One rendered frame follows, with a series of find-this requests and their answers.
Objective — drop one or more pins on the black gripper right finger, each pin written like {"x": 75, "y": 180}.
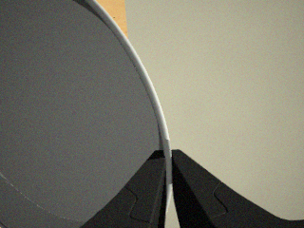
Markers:
{"x": 203, "y": 201}

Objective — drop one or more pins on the grey plate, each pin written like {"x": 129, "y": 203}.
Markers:
{"x": 78, "y": 113}

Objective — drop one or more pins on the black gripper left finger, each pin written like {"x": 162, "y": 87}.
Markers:
{"x": 142, "y": 201}

